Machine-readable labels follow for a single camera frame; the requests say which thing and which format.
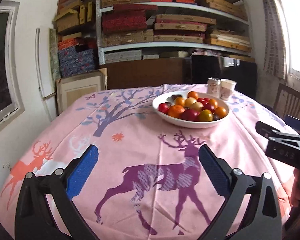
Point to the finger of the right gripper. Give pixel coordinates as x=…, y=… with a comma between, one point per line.
x=293, y=122
x=266, y=131

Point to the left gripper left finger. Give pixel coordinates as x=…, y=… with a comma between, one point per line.
x=34, y=218

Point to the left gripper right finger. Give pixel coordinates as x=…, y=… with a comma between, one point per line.
x=261, y=219

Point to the yellow tomato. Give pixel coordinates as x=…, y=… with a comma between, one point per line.
x=205, y=116

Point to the dark red plum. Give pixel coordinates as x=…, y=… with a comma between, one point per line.
x=190, y=115

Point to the pale yellow round fruit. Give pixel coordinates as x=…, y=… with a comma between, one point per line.
x=189, y=102

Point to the yellow orange fruit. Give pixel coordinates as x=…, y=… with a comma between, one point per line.
x=179, y=101

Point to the dark purple mangosteen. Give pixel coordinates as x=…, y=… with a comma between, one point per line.
x=176, y=96

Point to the red cherry tomato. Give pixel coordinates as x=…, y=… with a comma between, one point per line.
x=164, y=107

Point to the person right hand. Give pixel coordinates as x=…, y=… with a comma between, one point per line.
x=295, y=194

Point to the wooden chair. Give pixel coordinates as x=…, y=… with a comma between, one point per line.
x=287, y=102

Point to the white paper cup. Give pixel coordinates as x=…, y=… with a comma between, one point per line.
x=227, y=89

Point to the checked curtain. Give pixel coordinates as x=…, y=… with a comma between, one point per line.
x=275, y=61

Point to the pink drink can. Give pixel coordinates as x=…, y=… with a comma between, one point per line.
x=213, y=86

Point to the pink deer tablecloth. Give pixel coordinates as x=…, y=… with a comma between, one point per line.
x=148, y=182

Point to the framed picture board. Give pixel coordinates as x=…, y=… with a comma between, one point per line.
x=69, y=89

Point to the metal storage shelf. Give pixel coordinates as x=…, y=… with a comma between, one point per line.
x=142, y=29

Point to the window with white frame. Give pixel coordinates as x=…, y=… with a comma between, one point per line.
x=11, y=105

